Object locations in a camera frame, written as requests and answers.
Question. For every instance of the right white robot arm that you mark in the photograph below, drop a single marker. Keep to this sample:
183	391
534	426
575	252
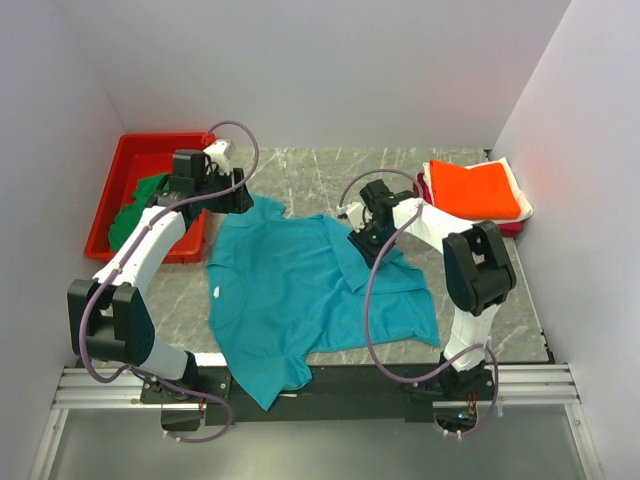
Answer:
478	272

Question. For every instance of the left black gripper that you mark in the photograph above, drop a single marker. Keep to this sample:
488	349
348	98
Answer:
237	202

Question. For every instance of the green t shirt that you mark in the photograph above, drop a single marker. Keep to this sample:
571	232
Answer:
130	214

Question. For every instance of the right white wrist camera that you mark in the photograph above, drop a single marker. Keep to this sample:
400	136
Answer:
355	213

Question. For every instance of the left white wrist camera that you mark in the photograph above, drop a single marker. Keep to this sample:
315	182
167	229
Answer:
221	152

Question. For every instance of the red plastic bin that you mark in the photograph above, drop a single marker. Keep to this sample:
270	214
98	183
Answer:
137	156

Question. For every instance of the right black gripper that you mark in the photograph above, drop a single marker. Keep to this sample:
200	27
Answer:
370	254

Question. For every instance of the orange t shirt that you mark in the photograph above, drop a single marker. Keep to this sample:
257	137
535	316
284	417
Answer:
480	193

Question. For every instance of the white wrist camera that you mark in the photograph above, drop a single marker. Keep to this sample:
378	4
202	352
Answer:
355	213
221	152

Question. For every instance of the aluminium frame rail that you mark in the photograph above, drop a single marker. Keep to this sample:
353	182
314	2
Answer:
519	384

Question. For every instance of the teal t shirt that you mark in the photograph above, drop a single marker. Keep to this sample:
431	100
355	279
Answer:
282	288

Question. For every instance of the dark red folded t shirt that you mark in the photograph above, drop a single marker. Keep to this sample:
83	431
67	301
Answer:
510	234

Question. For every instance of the black base beam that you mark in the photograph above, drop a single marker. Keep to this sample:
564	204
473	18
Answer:
361	392

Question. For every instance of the white folded t shirt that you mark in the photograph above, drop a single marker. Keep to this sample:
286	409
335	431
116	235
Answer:
509	227

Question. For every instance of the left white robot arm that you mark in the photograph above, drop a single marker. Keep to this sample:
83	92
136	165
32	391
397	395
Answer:
109	320

